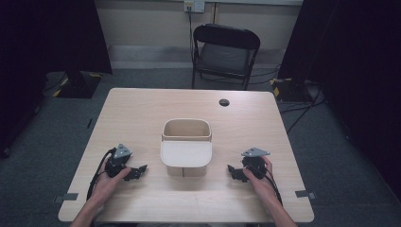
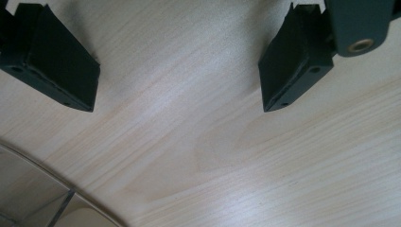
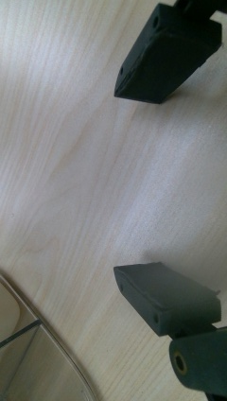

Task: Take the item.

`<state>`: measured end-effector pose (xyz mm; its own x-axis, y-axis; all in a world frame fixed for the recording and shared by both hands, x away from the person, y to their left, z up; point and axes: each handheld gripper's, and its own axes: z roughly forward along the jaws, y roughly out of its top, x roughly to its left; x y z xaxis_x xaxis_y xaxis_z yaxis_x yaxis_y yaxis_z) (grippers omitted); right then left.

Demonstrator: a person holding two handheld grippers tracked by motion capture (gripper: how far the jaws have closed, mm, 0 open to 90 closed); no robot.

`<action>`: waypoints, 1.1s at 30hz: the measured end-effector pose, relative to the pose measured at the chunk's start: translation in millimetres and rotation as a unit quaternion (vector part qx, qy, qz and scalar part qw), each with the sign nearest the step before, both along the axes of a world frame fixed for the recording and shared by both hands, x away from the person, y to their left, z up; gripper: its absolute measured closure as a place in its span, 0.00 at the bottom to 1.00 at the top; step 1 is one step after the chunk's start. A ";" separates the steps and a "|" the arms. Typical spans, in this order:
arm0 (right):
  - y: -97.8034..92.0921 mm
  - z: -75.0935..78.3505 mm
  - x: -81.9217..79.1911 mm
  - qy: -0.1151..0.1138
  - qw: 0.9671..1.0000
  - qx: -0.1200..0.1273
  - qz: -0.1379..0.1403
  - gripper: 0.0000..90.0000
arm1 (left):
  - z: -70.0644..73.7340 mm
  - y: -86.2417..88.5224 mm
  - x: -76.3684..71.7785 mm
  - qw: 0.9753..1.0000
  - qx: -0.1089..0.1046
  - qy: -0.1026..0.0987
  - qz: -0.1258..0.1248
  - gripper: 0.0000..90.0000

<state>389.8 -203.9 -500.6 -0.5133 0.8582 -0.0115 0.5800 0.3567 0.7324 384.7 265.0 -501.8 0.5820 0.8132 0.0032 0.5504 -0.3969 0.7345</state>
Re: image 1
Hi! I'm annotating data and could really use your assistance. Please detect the person's right hand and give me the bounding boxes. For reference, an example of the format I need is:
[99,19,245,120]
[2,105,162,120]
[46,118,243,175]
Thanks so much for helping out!
[242,155,279,204]

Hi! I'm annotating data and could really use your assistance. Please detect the black folding chair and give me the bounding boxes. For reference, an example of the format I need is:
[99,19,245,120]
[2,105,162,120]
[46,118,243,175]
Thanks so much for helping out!
[190,24,262,92]

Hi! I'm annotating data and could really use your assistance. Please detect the grey tape strip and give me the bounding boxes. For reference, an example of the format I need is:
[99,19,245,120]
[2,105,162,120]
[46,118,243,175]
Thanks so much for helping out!
[294,189,317,201]
[53,192,79,203]

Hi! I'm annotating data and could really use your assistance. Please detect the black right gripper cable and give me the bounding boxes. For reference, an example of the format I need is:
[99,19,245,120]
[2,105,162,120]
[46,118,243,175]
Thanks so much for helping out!
[249,163,284,206]

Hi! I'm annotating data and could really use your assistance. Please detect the white wall socket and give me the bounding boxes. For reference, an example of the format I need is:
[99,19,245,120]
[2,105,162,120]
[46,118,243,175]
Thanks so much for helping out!
[183,0,206,14]

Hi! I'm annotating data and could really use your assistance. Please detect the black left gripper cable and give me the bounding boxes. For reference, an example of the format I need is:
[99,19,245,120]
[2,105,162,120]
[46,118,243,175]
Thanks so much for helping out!
[86,147,117,201]

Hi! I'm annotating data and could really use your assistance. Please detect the black wall socket cable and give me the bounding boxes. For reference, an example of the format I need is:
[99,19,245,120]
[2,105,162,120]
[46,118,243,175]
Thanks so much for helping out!
[187,6,195,64]

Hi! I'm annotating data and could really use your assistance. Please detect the black floor cables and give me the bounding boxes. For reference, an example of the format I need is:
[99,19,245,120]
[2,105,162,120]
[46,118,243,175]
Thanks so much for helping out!
[278,87,326,135]

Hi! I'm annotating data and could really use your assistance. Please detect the black stand base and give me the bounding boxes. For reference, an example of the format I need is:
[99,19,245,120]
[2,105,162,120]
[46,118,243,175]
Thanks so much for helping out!
[51,70,104,99]
[270,77,317,104]

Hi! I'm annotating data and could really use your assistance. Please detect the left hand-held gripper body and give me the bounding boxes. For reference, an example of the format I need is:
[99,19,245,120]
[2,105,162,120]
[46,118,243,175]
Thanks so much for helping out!
[104,143,133,179]

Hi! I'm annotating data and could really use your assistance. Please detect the person's left hand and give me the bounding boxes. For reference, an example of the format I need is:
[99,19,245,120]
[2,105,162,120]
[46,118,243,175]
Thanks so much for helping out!
[90,160,132,206]

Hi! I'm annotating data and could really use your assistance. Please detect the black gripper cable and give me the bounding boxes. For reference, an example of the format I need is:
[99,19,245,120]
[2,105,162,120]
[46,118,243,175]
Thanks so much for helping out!
[86,147,117,201]
[249,163,284,206]

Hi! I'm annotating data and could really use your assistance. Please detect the black curtain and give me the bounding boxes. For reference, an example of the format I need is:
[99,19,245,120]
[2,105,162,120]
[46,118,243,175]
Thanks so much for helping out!
[277,0,401,201]
[0,0,113,159]

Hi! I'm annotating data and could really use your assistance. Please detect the beige bin with hinged lid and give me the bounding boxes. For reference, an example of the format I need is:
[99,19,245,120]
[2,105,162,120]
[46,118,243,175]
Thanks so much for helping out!
[160,117,213,178]

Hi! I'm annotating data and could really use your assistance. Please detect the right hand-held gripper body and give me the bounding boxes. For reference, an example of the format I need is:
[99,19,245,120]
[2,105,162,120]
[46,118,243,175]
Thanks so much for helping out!
[240,147,271,181]

